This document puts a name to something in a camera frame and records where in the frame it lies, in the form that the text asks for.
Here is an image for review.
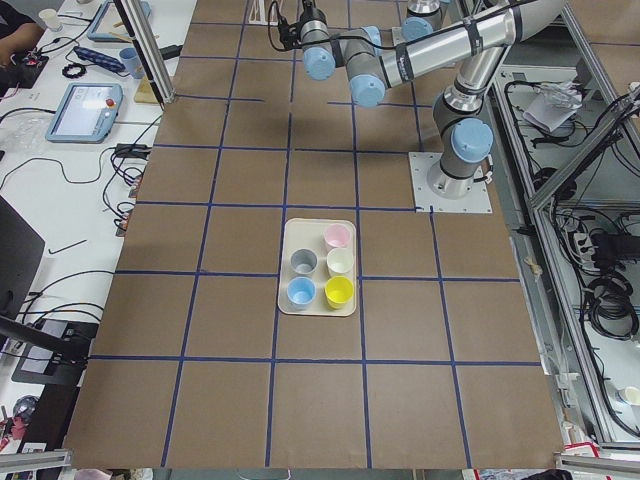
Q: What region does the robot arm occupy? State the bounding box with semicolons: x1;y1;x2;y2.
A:
279;1;565;199
401;0;449;42

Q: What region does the person forearm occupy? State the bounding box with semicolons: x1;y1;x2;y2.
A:
0;22;44;67

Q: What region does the pink cup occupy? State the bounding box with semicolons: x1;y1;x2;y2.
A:
323;223;352;252

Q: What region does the grey cup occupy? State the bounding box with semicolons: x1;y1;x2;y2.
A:
290;248;318;276

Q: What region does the white cup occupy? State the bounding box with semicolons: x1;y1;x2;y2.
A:
326;248;355;277

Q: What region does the yellow cup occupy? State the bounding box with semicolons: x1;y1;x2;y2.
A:
324;276;355;310

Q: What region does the blue cup on tray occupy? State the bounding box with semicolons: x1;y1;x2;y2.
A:
286;276;316;311

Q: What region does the paper cup in cabinet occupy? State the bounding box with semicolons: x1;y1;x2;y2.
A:
617;386;640;406

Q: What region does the paper cup on desk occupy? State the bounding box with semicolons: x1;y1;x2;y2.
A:
39;8;62;32

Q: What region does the cream plastic tray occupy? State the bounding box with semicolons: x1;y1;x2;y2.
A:
278;218;357;317

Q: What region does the wooden stand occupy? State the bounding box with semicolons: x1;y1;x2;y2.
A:
134;76;164;105

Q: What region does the blue mug on desk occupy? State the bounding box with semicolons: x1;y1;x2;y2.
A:
119;47;144;80

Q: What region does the near teach pendant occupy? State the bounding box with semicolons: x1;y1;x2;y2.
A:
45;82;123;144

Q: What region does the teach pendant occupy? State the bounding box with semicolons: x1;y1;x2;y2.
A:
45;82;123;144
87;1;129;43

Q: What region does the crumpled white paper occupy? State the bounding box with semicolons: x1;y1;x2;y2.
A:
523;81;583;133

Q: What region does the black monitor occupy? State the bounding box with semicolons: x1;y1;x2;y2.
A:
0;198;45;319

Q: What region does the far teach pendant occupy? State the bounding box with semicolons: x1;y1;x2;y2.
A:
87;1;129;43

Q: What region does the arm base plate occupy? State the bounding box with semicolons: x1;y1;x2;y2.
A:
391;27;405;46
408;152;493;214

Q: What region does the black ring part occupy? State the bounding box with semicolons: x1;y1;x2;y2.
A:
62;62;87;80

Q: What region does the aluminium frame post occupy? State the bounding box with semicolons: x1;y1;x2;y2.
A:
114;0;175;107

